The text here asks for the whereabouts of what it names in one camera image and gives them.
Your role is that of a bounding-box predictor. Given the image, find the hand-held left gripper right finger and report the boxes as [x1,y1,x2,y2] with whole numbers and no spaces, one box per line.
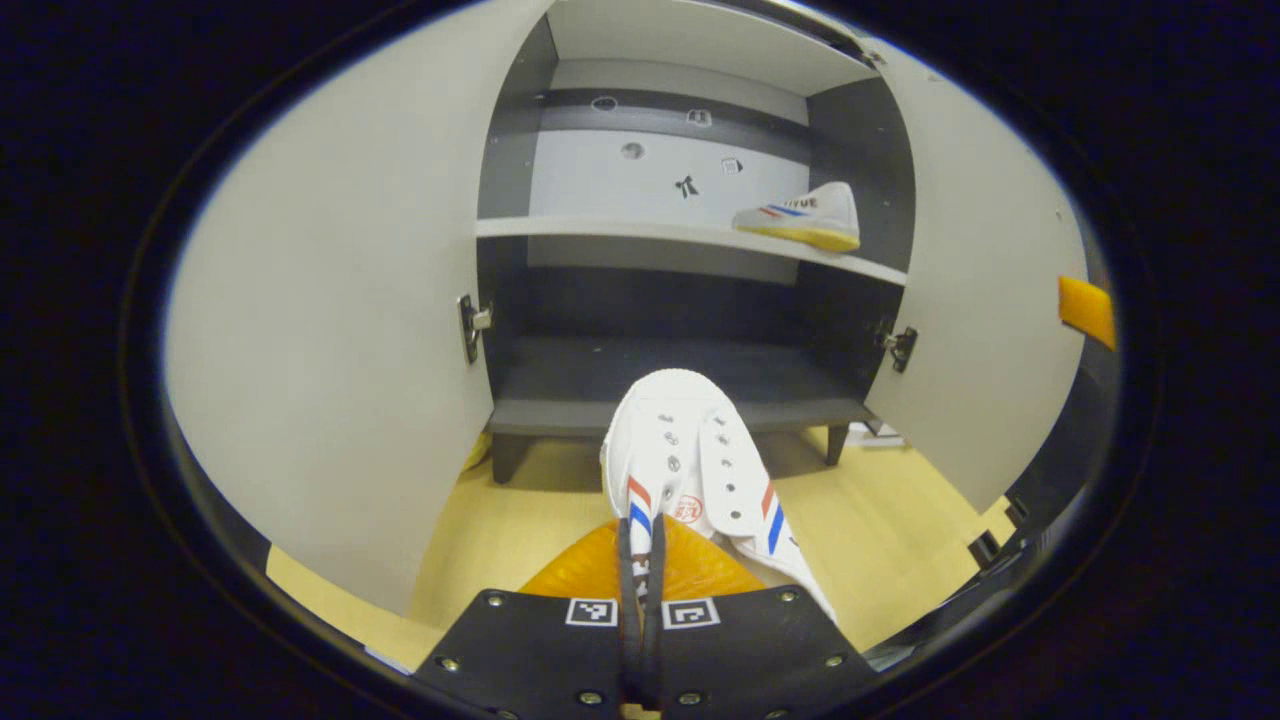
[640,515,881,720]

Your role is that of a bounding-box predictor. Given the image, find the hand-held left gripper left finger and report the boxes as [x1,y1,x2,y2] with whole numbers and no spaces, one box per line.
[415,515,646,720]

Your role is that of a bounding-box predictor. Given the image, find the white cabinet door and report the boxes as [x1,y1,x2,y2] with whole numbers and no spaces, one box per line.
[165,0,556,616]
[865,40,1091,514]

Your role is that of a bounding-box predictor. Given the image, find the white striped shoe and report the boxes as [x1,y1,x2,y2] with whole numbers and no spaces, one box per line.
[731,181,862,253]
[600,368,839,626]

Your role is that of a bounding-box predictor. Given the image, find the metal door hinge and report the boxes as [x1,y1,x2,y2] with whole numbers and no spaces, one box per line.
[457,293,494,364]
[875,320,918,374]

